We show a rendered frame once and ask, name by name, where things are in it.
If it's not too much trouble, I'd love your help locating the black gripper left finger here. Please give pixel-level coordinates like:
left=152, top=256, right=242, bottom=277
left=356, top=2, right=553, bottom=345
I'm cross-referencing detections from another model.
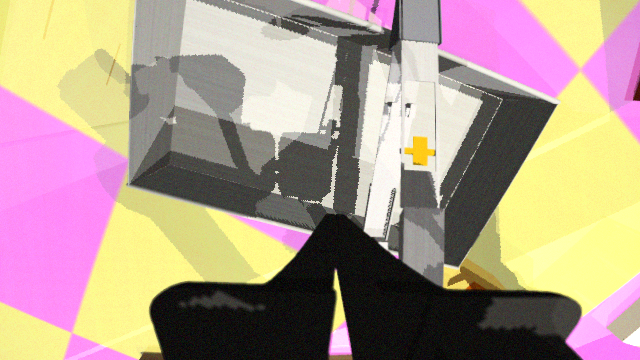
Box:
left=148, top=214, right=338, bottom=360

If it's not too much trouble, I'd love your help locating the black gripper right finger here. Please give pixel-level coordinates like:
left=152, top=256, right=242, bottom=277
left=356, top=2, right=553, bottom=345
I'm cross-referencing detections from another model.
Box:
left=335, top=214, right=583, bottom=360

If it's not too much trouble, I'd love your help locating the cream flat rectangular board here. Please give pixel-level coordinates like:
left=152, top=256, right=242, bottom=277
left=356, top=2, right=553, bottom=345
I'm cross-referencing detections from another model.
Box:
left=606, top=298, right=640, bottom=347

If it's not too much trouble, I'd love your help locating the light wooden board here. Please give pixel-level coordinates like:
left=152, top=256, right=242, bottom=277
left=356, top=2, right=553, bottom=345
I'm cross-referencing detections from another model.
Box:
left=139, top=353, right=353, bottom=360

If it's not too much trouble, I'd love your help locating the grey metal roasting tin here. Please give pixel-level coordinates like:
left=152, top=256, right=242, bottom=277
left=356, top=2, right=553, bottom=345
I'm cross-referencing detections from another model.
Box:
left=126, top=0, right=561, bottom=270

